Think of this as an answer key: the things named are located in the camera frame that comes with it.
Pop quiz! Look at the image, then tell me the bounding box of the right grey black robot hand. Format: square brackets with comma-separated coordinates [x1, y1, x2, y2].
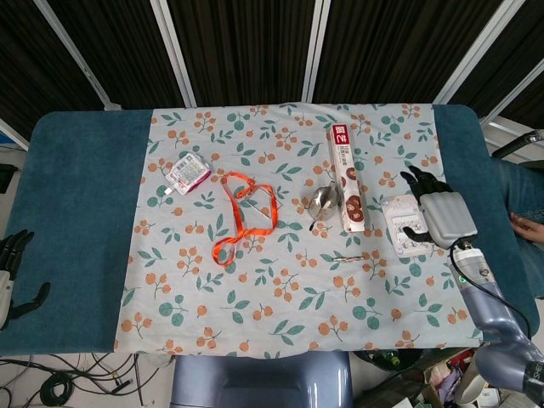
[399, 165, 479, 250]

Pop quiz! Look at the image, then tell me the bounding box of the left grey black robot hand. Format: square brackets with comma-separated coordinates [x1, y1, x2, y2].
[0, 229, 51, 332]

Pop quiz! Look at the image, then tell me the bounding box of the bystander bare hand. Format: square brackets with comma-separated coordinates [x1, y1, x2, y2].
[509, 212, 544, 244]

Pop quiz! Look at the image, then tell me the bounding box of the white blister pack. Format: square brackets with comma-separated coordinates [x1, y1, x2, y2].
[379, 194, 437, 258]

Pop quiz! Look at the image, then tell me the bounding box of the bystander leg in jeans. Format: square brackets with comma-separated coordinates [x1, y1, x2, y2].
[492, 156, 544, 295]

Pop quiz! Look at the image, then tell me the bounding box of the long white biscuit box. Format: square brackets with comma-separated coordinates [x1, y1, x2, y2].
[331, 123, 369, 235]

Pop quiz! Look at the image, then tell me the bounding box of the teal velvet table cover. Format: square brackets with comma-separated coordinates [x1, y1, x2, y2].
[0, 104, 529, 354]

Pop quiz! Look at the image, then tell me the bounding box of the stainless steel cup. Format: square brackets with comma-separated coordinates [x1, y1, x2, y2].
[302, 180, 344, 233]

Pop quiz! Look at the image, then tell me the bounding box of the purple plastic bag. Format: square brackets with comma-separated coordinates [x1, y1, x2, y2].
[428, 364, 463, 401]

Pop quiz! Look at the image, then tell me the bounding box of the brown cardboard box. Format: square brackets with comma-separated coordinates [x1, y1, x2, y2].
[418, 381, 452, 408]

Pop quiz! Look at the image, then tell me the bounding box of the clear badge card holder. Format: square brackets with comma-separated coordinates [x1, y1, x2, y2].
[236, 185, 278, 223]

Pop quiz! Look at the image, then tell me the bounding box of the floral print tablecloth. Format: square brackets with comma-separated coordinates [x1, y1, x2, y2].
[113, 103, 485, 358]

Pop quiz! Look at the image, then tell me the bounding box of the pink white drink pouch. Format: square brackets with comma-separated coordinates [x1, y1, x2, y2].
[164, 152, 213, 196]

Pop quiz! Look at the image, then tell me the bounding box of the blue-grey robot torso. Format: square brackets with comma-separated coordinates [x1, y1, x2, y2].
[171, 351, 354, 408]

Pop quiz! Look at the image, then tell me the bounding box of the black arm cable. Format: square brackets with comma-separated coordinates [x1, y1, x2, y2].
[449, 238, 533, 342]

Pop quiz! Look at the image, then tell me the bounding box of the black corrugated hose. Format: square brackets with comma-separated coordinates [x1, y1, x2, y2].
[491, 129, 544, 160]

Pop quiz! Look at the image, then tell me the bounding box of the coiled black floor cable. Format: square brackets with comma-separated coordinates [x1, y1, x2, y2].
[38, 372, 74, 405]

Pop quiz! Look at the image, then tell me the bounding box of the loose black floor cable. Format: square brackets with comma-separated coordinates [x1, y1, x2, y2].
[0, 353, 171, 408]

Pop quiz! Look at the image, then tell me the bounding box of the white aluminium frame post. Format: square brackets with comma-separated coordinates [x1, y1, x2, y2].
[149, 0, 197, 108]
[432, 0, 520, 105]
[0, 117, 31, 150]
[32, 0, 122, 111]
[479, 57, 544, 125]
[302, 0, 332, 104]

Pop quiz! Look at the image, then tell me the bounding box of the orange lanyard strap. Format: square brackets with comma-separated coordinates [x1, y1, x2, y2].
[211, 171, 281, 275]

